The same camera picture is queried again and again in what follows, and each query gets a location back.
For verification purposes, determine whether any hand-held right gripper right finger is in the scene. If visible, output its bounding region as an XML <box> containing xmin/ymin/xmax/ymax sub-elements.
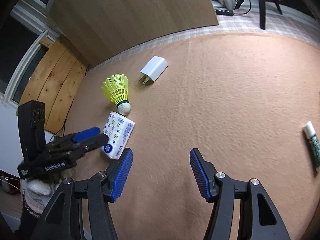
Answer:
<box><xmin>189</xmin><ymin>148</ymin><xmax>292</xmax><ymax>240</ymax></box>

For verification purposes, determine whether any large light wooden board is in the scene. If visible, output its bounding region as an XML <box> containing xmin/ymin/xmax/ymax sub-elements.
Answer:
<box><xmin>49</xmin><ymin>0</ymin><xmax>219</xmax><ymax>67</ymax></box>

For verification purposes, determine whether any green and white tube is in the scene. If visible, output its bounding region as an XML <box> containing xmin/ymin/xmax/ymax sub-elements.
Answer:
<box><xmin>303</xmin><ymin>121</ymin><xmax>320</xmax><ymax>172</ymax></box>

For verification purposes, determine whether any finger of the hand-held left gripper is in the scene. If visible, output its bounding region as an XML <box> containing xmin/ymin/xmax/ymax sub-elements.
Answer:
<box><xmin>50</xmin><ymin>133</ymin><xmax>110</xmax><ymax>158</ymax></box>
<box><xmin>47</xmin><ymin>127</ymin><xmax>100</xmax><ymax>150</ymax></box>

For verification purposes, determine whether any white wall charger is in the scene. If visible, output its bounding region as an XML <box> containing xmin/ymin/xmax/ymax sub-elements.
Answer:
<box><xmin>139</xmin><ymin>56</ymin><xmax>169</xmax><ymax>85</ymax></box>

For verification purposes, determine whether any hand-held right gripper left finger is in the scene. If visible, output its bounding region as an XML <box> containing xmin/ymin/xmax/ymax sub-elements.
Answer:
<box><xmin>30</xmin><ymin>148</ymin><xmax>134</xmax><ymax>240</ymax></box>

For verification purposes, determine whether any patterned tissue pack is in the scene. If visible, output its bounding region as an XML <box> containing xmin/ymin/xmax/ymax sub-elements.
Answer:
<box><xmin>100</xmin><ymin>111</ymin><xmax>135</xmax><ymax>160</ymax></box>

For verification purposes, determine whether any black tripod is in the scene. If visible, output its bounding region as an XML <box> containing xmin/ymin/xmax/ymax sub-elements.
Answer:
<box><xmin>250</xmin><ymin>0</ymin><xmax>283</xmax><ymax>30</ymax></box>

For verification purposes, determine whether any pine plank panel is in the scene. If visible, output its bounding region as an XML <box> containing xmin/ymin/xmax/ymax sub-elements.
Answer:
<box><xmin>19</xmin><ymin>36</ymin><xmax>88</xmax><ymax>130</ymax></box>

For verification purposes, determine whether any yellow shuttlecock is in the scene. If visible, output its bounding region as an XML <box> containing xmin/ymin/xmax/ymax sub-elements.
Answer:
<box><xmin>101</xmin><ymin>74</ymin><xmax>131</xmax><ymax>115</ymax></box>

